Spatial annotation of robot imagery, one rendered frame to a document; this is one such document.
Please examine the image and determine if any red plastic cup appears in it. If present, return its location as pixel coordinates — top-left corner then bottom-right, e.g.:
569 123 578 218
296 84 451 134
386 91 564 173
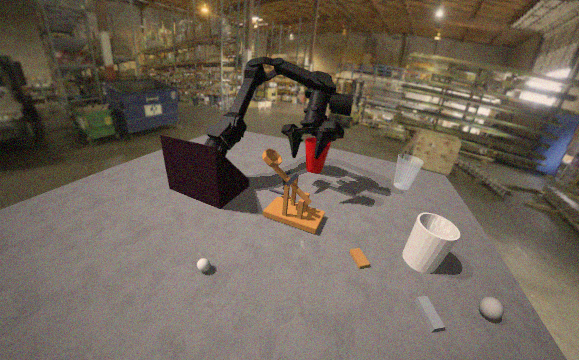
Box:
306 138 330 173

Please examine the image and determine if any beige ball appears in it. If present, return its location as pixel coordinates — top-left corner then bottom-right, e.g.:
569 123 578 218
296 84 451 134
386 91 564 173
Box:
479 296 504 320

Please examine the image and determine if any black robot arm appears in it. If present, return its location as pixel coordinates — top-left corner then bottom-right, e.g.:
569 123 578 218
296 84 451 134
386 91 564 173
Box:
204 56 353 157

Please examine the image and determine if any small white ball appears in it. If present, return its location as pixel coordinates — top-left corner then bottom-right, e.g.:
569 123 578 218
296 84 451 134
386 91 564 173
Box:
197 259 210 272

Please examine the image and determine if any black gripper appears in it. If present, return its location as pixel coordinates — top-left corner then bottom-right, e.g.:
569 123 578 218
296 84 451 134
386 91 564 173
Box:
281 105 344 159

